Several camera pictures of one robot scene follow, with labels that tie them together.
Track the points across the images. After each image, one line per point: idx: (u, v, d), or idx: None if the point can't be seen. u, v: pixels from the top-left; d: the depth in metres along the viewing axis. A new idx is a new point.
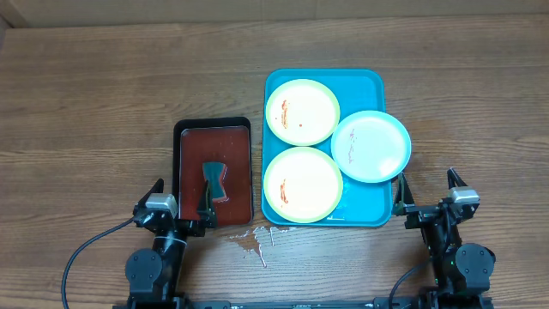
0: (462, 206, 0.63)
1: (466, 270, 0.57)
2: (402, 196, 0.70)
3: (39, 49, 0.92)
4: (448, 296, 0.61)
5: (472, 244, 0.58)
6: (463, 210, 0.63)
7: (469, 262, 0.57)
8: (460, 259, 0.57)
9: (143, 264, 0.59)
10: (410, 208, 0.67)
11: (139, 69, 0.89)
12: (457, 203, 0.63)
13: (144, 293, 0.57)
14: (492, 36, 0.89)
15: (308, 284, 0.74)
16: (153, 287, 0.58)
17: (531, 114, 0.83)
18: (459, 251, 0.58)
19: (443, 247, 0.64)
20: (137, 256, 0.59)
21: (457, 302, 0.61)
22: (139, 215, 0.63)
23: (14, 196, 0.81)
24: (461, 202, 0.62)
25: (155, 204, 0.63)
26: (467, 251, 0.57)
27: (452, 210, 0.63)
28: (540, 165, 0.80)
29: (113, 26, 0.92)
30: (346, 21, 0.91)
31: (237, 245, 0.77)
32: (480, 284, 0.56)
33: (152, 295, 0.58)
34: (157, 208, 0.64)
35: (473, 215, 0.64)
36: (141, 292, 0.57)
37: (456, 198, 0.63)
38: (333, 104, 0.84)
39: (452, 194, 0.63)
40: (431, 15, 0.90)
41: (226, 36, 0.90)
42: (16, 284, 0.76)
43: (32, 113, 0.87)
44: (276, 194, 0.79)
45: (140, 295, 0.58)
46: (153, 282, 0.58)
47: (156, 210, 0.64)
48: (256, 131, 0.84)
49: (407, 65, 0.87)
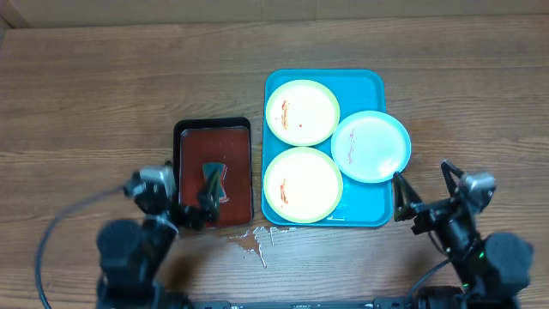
0: (480, 190, 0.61)
1: (498, 261, 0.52)
2: (407, 195, 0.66)
3: (39, 49, 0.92)
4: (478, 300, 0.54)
5: (504, 233, 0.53)
6: (482, 195, 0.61)
7: (502, 251, 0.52)
8: (491, 250, 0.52)
9: (118, 233, 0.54)
10: (419, 207, 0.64)
11: (139, 70, 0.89)
12: (475, 189, 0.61)
13: (118, 267, 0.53)
14: (493, 37, 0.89)
15: (308, 284, 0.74)
16: (126, 258, 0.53)
17: (531, 115, 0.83)
18: (489, 239, 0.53)
19: (467, 245, 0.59)
20: (113, 224, 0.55)
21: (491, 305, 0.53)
22: (129, 183, 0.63)
23: (14, 196, 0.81)
24: (479, 187, 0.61)
25: (148, 173, 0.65)
26: (498, 241, 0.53)
27: (472, 197, 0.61)
28: (541, 165, 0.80)
29: (113, 27, 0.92)
30: (346, 21, 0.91)
31: (238, 245, 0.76)
32: (517, 279, 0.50)
33: (128, 273, 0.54)
34: (150, 178, 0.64)
35: (490, 200, 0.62)
36: (115, 265, 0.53)
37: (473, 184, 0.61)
38: (334, 105, 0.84)
39: (467, 182, 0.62)
40: (431, 16, 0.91)
41: (226, 37, 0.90)
42: (17, 284, 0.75)
43: (33, 113, 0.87)
44: (276, 194, 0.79)
45: (115, 272, 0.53)
46: (128, 254, 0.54)
47: (148, 180, 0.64)
48: (256, 131, 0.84)
49: (407, 66, 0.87)
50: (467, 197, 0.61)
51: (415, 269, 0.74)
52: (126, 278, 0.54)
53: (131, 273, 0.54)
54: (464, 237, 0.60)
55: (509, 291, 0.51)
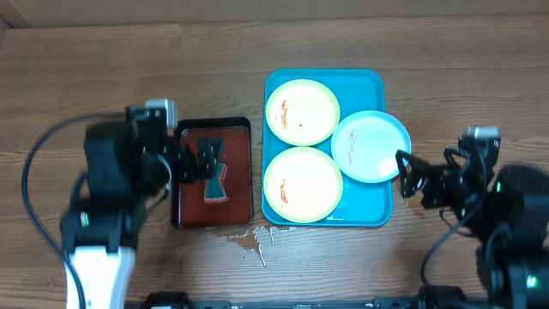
0: (484, 138, 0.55)
1: (520, 184, 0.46)
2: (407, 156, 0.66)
3: (39, 49, 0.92)
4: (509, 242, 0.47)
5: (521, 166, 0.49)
6: (487, 142, 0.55)
7: (522, 177, 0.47)
8: (508, 176, 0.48)
9: (110, 127, 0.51)
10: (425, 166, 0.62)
11: (139, 70, 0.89)
12: (479, 136, 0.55)
13: (103, 153, 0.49)
14: (493, 36, 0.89)
15: (308, 284, 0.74)
16: (113, 148, 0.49)
17: (531, 114, 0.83)
18: (503, 169, 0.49)
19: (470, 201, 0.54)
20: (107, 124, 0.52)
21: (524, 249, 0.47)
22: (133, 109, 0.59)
23: (14, 196, 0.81)
24: (481, 136, 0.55)
25: (154, 102, 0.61)
26: (512, 169, 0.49)
27: (475, 144, 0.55)
28: (541, 164, 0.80)
29: (113, 26, 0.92)
30: (346, 21, 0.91)
31: (238, 245, 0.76)
32: (545, 202, 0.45)
33: (111, 163, 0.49)
34: (154, 106, 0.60)
35: (497, 154, 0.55)
36: (99, 147, 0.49)
37: (475, 134, 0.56)
38: (334, 104, 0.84)
39: (472, 132, 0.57)
40: (431, 16, 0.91)
41: (226, 36, 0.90)
42: (18, 284, 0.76)
43: (32, 112, 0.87)
44: (276, 194, 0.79)
45: (99, 158, 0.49)
46: (116, 144, 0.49)
47: (153, 109, 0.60)
48: (256, 131, 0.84)
49: (407, 66, 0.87)
50: (475, 146, 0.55)
51: (415, 269, 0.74)
52: (106, 170, 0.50)
53: (112, 161, 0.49)
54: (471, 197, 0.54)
55: (539, 223, 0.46)
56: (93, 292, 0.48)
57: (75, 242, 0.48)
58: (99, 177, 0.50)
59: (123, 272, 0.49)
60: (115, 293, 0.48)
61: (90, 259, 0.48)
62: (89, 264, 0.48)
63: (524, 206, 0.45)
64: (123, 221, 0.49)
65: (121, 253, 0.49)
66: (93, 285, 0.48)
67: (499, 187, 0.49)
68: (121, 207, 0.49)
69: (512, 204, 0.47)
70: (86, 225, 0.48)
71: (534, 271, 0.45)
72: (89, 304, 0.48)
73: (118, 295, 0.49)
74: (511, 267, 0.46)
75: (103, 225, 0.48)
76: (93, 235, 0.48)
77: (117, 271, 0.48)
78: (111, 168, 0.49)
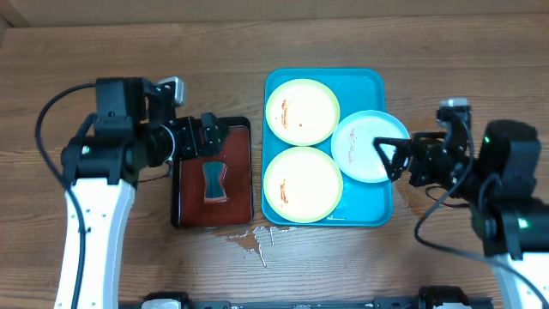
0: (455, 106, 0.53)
1: (505, 132, 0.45)
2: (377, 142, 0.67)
3: (39, 48, 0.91)
4: (499, 192, 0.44)
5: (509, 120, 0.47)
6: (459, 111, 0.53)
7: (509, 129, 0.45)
8: (494, 128, 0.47)
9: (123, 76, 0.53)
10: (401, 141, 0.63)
11: (139, 69, 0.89)
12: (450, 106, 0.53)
13: (112, 91, 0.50)
14: (493, 35, 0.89)
15: (307, 284, 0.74)
16: (122, 87, 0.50)
17: (531, 114, 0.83)
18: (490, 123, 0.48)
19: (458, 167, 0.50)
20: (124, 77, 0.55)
21: (514, 198, 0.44)
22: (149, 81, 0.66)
23: (14, 196, 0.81)
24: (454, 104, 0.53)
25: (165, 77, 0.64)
26: (500, 123, 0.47)
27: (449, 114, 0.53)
28: (542, 164, 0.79)
29: (113, 26, 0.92)
30: (346, 21, 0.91)
31: (237, 244, 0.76)
32: (529, 147, 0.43)
33: (117, 102, 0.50)
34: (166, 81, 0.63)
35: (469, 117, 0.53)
36: (110, 87, 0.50)
37: (449, 104, 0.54)
38: (333, 104, 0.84)
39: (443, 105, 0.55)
40: (431, 15, 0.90)
41: (226, 36, 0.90)
42: (18, 284, 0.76)
43: (32, 112, 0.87)
44: (276, 194, 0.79)
45: (107, 97, 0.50)
46: (126, 85, 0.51)
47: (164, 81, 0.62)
48: (256, 131, 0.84)
49: (407, 65, 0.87)
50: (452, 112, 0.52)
51: (415, 269, 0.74)
52: (113, 109, 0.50)
53: (119, 100, 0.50)
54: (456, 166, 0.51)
55: (526, 168, 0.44)
56: (94, 219, 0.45)
57: (77, 172, 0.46)
58: (105, 117, 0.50)
59: (123, 202, 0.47)
60: (114, 222, 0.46)
61: (90, 190, 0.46)
62: (89, 195, 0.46)
63: (509, 150, 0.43)
64: (123, 153, 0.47)
65: (121, 182, 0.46)
66: (95, 212, 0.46)
67: (486, 142, 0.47)
68: (122, 139, 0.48)
69: (499, 155, 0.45)
70: (87, 154, 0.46)
71: (525, 215, 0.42)
72: (90, 230, 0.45)
73: (117, 227, 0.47)
74: (503, 213, 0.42)
75: (104, 154, 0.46)
76: (94, 166, 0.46)
77: (118, 200, 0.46)
78: (117, 108, 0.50)
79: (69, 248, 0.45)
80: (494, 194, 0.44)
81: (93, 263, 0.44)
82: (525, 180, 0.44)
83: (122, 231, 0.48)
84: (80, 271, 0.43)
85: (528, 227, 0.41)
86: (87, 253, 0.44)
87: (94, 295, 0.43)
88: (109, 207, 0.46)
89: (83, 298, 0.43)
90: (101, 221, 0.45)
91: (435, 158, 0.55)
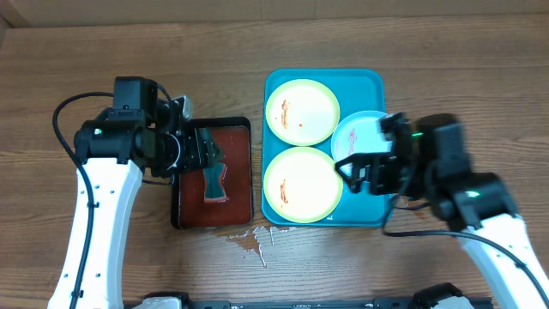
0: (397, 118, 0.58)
1: (430, 124, 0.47)
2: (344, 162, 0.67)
3: (39, 49, 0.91)
4: (446, 175, 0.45)
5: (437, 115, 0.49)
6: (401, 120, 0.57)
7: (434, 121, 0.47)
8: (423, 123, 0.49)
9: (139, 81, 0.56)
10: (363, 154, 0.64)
11: (139, 70, 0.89)
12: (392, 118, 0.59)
13: (129, 87, 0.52)
14: (493, 36, 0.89)
15: (307, 284, 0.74)
16: (139, 84, 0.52)
17: (531, 114, 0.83)
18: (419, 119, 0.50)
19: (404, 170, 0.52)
20: None
21: (462, 178, 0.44)
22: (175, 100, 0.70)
23: (14, 196, 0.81)
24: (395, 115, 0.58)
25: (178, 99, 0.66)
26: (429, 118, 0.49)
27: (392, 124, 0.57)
28: (541, 164, 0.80)
29: (113, 26, 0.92)
30: (346, 21, 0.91)
31: (237, 245, 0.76)
32: (452, 126, 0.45)
33: (131, 97, 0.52)
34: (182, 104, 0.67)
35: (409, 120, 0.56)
36: (128, 83, 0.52)
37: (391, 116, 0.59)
38: (333, 104, 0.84)
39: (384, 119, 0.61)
40: (431, 16, 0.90)
41: (226, 36, 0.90)
42: (17, 284, 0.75)
43: (32, 112, 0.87)
44: (276, 193, 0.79)
45: (123, 93, 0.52)
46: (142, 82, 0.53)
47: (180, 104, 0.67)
48: (257, 131, 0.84)
49: (407, 66, 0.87)
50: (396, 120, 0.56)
51: (415, 269, 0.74)
52: (129, 102, 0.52)
53: (135, 95, 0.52)
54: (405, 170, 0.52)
55: (456, 147, 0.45)
56: (103, 195, 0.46)
57: (88, 153, 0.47)
58: (119, 110, 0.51)
59: (132, 182, 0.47)
60: (123, 199, 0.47)
61: (100, 170, 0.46)
62: (99, 172, 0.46)
63: (437, 133, 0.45)
64: (134, 136, 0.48)
65: (129, 162, 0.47)
66: (104, 188, 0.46)
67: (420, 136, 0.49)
68: (132, 124, 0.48)
69: (431, 142, 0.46)
70: (99, 135, 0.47)
71: (473, 186, 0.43)
72: (99, 205, 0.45)
73: (125, 204, 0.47)
74: (455, 192, 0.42)
75: (114, 134, 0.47)
76: (105, 146, 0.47)
77: (127, 178, 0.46)
78: (131, 101, 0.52)
79: (77, 221, 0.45)
80: (441, 178, 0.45)
81: (99, 236, 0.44)
82: (464, 157, 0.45)
83: (129, 209, 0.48)
84: (87, 243, 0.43)
85: (479, 196, 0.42)
86: (94, 226, 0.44)
87: (99, 268, 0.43)
88: (117, 184, 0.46)
89: (89, 269, 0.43)
90: (110, 196, 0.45)
91: (386, 165, 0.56)
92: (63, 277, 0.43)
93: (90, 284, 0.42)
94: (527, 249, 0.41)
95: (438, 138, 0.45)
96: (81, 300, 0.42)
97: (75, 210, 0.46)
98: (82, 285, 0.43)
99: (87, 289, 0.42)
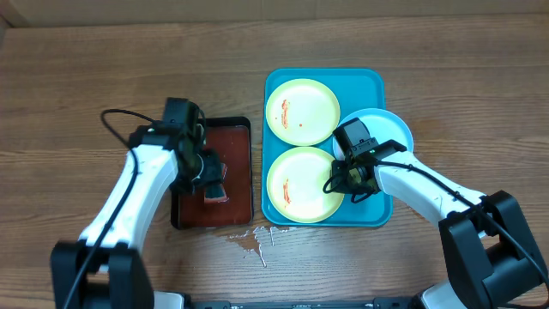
0: (350, 135, 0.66)
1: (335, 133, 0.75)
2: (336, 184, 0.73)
3: (39, 49, 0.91)
4: (359, 154, 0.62)
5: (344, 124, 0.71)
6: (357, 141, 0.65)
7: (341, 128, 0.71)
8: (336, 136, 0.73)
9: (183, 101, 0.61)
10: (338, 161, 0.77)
11: (139, 70, 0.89)
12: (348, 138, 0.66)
13: (177, 106, 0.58)
14: (493, 35, 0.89)
15: (307, 284, 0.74)
16: (187, 104, 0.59)
17: (531, 114, 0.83)
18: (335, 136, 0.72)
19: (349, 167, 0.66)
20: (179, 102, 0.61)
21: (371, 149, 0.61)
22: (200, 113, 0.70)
23: (14, 196, 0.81)
24: (348, 134, 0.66)
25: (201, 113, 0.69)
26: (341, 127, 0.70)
27: (348, 144, 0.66)
28: (541, 165, 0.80)
29: (113, 27, 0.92)
30: (346, 21, 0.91)
31: (237, 245, 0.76)
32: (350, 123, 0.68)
33: (179, 113, 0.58)
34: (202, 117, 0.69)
35: (355, 131, 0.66)
36: (176, 103, 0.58)
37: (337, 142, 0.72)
38: (334, 103, 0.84)
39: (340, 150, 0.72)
40: (431, 16, 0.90)
41: (226, 36, 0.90)
42: (18, 284, 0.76)
43: (32, 113, 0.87)
44: (278, 194, 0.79)
45: (171, 109, 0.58)
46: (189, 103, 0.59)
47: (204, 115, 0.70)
48: (256, 131, 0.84)
49: (407, 65, 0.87)
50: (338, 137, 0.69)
51: (415, 269, 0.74)
52: (176, 118, 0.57)
53: (182, 112, 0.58)
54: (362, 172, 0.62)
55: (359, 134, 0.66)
56: (146, 166, 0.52)
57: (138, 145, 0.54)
58: (167, 123, 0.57)
59: (168, 172, 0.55)
60: (159, 174, 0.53)
61: (148, 156, 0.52)
62: (147, 156, 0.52)
63: (342, 130, 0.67)
64: (178, 140, 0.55)
65: (171, 153, 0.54)
66: (147, 162, 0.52)
67: (340, 140, 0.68)
68: (177, 130, 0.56)
69: (340, 136, 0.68)
70: (151, 134, 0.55)
71: (375, 149, 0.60)
72: (141, 174, 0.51)
73: (159, 180, 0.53)
74: (364, 156, 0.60)
75: (165, 134, 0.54)
76: (153, 142, 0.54)
77: (165, 163, 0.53)
78: (177, 118, 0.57)
79: (120, 184, 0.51)
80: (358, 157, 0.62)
81: (137, 196, 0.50)
82: (364, 139, 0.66)
83: (159, 188, 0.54)
84: (126, 193, 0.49)
85: (375, 151, 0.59)
86: (134, 184, 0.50)
87: (132, 212, 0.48)
88: (159, 161, 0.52)
89: (123, 213, 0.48)
90: (151, 168, 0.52)
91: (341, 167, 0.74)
92: (99, 218, 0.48)
93: (122, 224, 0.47)
94: (416, 162, 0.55)
95: (345, 132, 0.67)
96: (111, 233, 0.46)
97: (120, 178, 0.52)
98: (115, 223, 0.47)
99: (117, 227, 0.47)
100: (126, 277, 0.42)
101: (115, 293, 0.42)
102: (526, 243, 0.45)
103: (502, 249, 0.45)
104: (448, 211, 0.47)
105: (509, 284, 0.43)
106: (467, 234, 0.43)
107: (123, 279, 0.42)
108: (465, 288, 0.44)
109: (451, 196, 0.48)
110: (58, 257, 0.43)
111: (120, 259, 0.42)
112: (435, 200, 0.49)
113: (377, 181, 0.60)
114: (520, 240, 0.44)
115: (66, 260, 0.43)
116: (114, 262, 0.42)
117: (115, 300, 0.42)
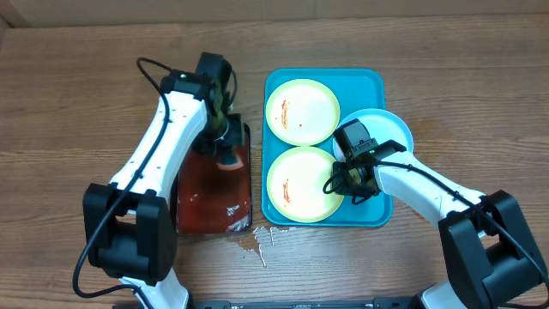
0: (349, 136, 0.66)
1: None
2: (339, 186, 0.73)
3: (38, 49, 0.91)
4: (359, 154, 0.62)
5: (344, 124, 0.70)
6: (358, 142, 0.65)
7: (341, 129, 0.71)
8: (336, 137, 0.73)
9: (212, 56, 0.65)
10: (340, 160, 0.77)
11: (138, 70, 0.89)
12: (347, 140, 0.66)
13: (213, 60, 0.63)
14: (493, 36, 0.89)
15: (308, 284, 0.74)
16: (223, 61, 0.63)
17: (531, 114, 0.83)
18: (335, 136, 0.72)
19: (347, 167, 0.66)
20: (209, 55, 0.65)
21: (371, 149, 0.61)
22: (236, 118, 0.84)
23: (13, 196, 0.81)
24: (348, 135, 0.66)
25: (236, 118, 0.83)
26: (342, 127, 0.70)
27: (348, 145, 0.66)
28: (541, 165, 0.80)
29: (112, 26, 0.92)
30: (346, 21, 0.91)
31: (238, 245, 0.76)
32: (350, 124, 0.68)
33: (213, 68, 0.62)
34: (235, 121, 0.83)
35: (356, 133, 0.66)
36: (211, 57, 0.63)
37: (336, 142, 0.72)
38: (333, 104, 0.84)
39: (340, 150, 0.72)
40: (431, 16, 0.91)
41: (226, 36, 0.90)
42: (17, 284, 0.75)
43: (32, 112, 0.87)
44: (279, 193, 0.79)
45: (208, 63, 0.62)
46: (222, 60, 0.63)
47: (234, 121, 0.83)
48: (256, 131, 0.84)
49: (407, 65, 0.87)
50: (338, 138, 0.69)
51: (415, 269, 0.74)
52: (209, 70, 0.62)
53: (216, 65, 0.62)
54: (362, 171, 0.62)
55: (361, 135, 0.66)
56: (176, 116, 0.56)
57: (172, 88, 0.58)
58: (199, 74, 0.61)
59: (197, 121, 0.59)
60: (190, 124, 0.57)
61: (178, 103, 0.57)
62: (177, 102, 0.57)
63: (342, 130, 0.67)
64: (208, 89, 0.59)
65: (202, 102, 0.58)
66: (178, 112, 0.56)
67: (340, 141, 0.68)
68: (209, 78, 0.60)
69: (340, 136, 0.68)
70: (184, 78, 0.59)
71: (375, 149, 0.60)
72: (171, 122, 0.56)
73: (188, 131, 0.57)
74: (364, 156, 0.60)
75: (196, 81, 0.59)
76: (186, 87, 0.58)
77: (196, 113, 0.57)
78: (210, 69, 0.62)
79: (152, 130, 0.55)
80: (357, 159, 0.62)
81: (166, 145, 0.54)
82: (364, 139, 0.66)
83: (188, 138, 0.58)
84: (158, 140, 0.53)
85: (375, 152, 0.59)
86: (165, 132, 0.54)
87: (160, 161, 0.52)
88: (189, 112, 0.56)
89: (151, 162, 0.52)
90: (181, 118, 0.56)
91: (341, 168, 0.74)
92: (128, 166, 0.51)
93: (151, 172, 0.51)
94: (416, 162, 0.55)
95: (345, 132, 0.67)
96: (141, 179, 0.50)
97: (151, 125, 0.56)
98: (144, 172, 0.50)
99: (147, 176, 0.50)
100: (153, 224, 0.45)
101: (141, 236, 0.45)
102: (526, 243, 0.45)
103: (503, 249, 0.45)
104: (448, 210, 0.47)
105: (510, 284, 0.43)
106: (467, 242, 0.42)
107: (148, 225, 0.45)
108: (467, 292, 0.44)
109: (450, 197, 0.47)
110: (92, 198, 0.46)
111: (149, 207, 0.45)
112: (435, 201, 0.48)
113: (377, 181, 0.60)
114: (520, 240, 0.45)
115: (98, 202, 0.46)
116: (142, 208, 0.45)
117: (141, 241, 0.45)
